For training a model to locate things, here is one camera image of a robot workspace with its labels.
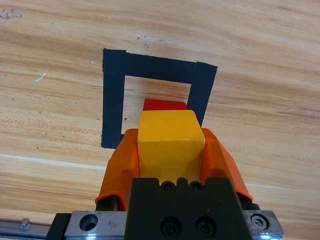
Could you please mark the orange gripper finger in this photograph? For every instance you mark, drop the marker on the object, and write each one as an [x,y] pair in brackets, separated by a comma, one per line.
[223,167]
[120,165]

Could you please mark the yellow wooden block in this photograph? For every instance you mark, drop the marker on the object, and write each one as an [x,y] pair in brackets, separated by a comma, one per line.
[170,130]

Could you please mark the red wooden block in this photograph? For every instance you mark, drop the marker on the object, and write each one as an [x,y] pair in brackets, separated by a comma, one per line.
[162,104]

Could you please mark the black tape square outline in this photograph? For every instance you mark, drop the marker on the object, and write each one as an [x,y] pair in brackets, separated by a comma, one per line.
[113,100]

